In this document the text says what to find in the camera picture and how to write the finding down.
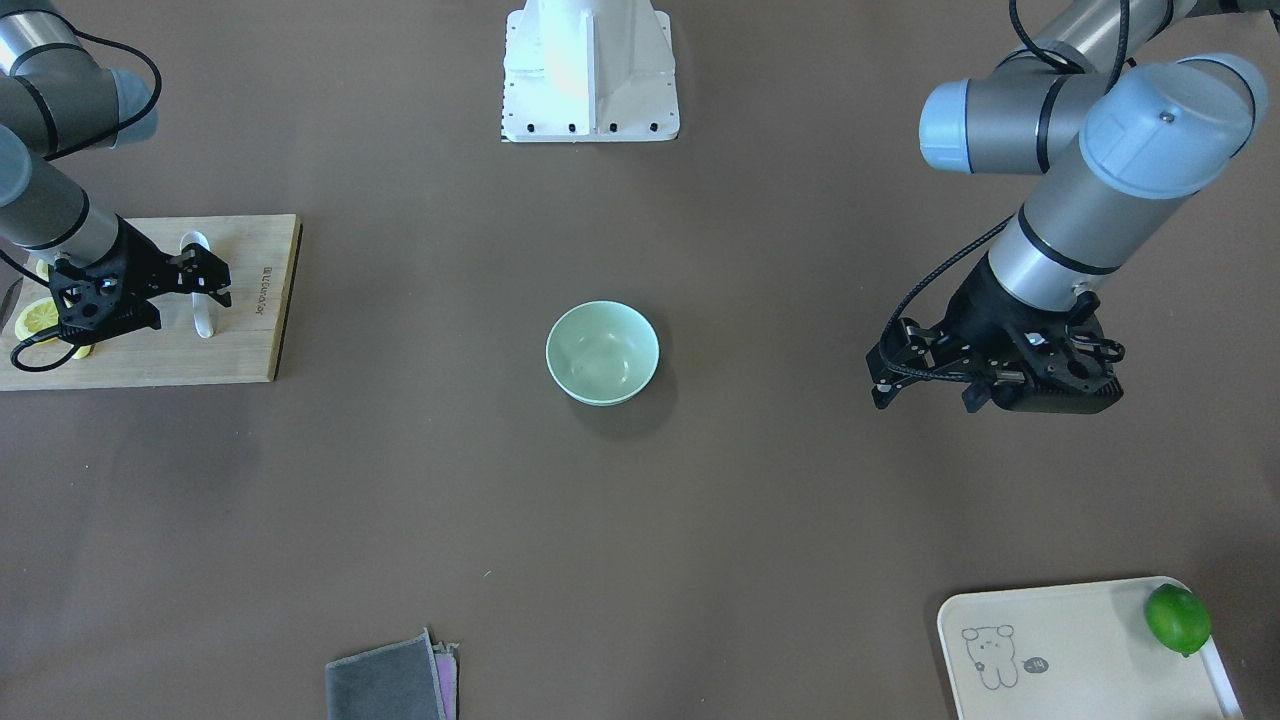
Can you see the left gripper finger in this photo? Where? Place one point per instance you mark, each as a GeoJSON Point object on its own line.
{"type": "Point", "coordinates": [978, 393]}
{"type": "Point", "coordinates": [899, 358]}

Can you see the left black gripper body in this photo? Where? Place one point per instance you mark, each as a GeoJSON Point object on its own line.
{"type": "Point", "coordinates": [975, 305]}

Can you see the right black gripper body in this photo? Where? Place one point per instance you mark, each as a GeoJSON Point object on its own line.
{"type": "Point", "coordinates": [137, 262]}

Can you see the light green bowl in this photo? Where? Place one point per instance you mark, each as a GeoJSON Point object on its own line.
{"type": "Point", "coordinates": [602, 353]}

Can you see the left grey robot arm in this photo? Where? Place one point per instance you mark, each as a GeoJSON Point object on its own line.
{"type": "Point", "coordinates": [1118, 148]}

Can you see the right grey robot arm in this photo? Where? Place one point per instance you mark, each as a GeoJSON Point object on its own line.
{"type": "Point", "coordinates": [58, 100]}

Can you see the white ceramic spoon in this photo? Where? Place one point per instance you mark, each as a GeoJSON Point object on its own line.
{"type": "Point", "coordinates": [206, 320]}

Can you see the lower lemon slice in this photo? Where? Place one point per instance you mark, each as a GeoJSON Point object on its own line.
{"type": "Point", "coordinates": [39, 320]}

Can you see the cream tray with bear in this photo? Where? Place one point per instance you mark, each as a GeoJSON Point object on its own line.
{"type": "Point", "coordinates": [1074, 651]}

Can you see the green lime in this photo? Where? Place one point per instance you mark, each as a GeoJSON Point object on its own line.
{"type": "Point", "coordinates": [1177, 619]}

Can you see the grey folded cloth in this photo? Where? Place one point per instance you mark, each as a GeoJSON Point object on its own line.
{"type": "Point", "coordinates": [413, 679]}

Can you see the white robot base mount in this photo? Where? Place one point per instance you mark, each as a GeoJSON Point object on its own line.
{"type": "Point", "coordinates": [589, 72]}

